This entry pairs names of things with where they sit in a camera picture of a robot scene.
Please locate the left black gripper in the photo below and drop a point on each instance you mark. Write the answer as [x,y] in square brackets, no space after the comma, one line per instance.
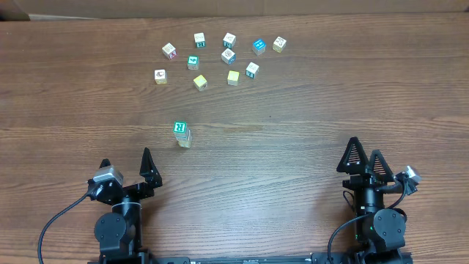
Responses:
[143,189]

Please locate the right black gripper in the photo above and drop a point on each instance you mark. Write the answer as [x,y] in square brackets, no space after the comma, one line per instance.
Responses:
[368,180]

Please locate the plain wooden block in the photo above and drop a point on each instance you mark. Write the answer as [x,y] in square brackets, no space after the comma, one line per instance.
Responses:
[184,140]

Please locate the blue X block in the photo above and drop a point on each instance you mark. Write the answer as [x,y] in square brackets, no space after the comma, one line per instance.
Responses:
[185,135]

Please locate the green R block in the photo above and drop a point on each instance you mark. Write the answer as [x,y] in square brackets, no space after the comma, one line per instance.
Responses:
[180,128]

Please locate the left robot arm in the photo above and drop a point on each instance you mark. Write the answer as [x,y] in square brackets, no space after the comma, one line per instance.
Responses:
[119,232]

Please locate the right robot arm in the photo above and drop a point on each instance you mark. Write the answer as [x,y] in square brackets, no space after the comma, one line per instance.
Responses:
[376,193]

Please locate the wooden block animal picture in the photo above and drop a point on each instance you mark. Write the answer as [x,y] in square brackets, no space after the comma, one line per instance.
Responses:
[160,76]

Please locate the yellow top tilted block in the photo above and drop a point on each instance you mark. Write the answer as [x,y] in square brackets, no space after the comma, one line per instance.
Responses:
[200,82]

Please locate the green 4 block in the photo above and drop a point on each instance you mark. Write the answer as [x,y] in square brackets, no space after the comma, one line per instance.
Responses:
[193,62]

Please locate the wooden block red side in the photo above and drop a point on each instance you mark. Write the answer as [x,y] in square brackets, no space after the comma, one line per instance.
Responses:
[169,51]

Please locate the wooden block green E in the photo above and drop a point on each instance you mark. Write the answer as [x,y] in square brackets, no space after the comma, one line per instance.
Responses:
[199,40]

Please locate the wooden block blue D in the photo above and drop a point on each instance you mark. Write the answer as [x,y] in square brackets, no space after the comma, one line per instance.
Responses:
[228,56]

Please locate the wooden block green side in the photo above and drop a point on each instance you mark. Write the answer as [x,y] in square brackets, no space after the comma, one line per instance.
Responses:
[252,70]

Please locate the wooden block yellow side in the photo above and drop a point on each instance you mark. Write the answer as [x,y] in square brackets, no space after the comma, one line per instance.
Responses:
[279,44]

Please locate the blue H block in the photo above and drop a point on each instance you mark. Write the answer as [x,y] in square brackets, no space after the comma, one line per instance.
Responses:
[259,47]

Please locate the wooden block teal side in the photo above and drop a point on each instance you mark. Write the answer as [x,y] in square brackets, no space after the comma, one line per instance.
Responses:
[229,40]

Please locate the cardboard backdrop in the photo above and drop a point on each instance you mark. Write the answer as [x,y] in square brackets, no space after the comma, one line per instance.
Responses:
[25,10]

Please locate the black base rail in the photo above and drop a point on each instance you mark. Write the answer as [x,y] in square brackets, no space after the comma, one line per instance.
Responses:
[314,258]

